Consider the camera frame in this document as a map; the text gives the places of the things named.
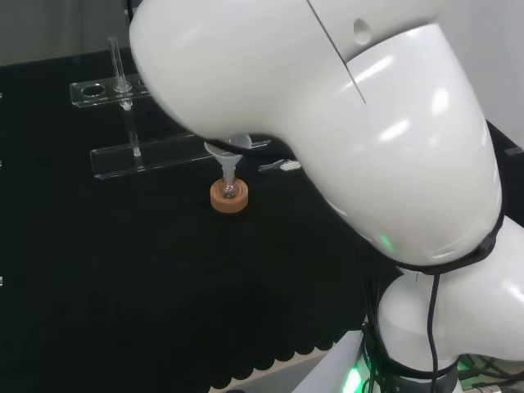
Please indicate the small glass round-bottom flask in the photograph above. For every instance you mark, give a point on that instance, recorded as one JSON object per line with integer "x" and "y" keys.
{"x": 228, "y": 191}

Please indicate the clear acrylic funnel stand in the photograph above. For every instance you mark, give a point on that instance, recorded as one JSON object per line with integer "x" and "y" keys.
{"x": 123, "y": 161}

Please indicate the black bench cloth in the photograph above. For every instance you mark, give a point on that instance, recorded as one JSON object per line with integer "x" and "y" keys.
{"x": 123, "y": 266}

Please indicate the translucent plastic funnel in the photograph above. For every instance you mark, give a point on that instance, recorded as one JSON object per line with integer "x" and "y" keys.
{"x": 227, "y": 157}

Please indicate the clear weighing funnel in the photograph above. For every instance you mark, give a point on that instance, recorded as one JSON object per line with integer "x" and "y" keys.
{"x": 272, "y": 167}

